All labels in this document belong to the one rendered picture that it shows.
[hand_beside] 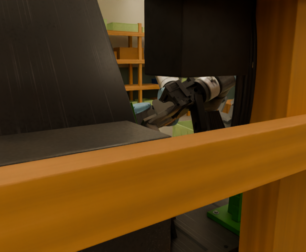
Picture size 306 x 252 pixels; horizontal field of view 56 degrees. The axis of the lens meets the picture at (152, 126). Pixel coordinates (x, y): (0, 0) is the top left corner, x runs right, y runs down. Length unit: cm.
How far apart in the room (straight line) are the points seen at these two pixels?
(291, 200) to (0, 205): 56
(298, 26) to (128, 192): 43
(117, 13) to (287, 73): 667
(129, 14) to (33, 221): 709
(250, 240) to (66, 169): 53
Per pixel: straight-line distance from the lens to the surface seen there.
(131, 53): 665
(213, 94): 87
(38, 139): 56
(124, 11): 725
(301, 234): 78
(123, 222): 34
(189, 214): 98
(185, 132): 191
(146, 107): 150
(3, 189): 28
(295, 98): 62
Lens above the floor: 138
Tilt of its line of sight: 12 degrees down
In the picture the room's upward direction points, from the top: straight up
